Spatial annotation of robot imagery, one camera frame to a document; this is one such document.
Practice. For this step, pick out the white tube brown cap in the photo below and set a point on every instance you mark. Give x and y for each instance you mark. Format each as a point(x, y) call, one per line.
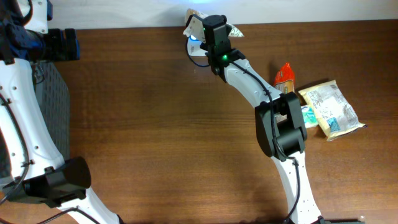
point(235, 32)

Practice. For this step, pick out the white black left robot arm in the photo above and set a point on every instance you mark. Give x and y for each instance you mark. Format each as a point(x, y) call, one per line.
point(36, 167)

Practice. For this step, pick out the orange cracker package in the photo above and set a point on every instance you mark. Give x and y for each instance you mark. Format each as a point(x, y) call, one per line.
point(285, 79)

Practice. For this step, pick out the white barcode scanner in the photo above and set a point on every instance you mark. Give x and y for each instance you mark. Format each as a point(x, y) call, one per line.
point(194, 48)

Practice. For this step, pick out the small teal tissue pack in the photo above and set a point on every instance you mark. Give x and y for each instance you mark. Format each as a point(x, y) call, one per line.
point(309, 117)

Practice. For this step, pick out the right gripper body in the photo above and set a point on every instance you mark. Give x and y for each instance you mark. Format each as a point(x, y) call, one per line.
point(210, 55)

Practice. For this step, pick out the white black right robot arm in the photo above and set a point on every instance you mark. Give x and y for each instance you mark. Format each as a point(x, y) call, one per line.
point(280, 128)

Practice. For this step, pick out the grey plastic mesh basket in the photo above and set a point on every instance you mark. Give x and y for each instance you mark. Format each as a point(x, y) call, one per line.
point(54, 101)

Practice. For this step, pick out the cream snack bag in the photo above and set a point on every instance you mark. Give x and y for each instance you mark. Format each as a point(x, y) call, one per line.
point(334, 114)

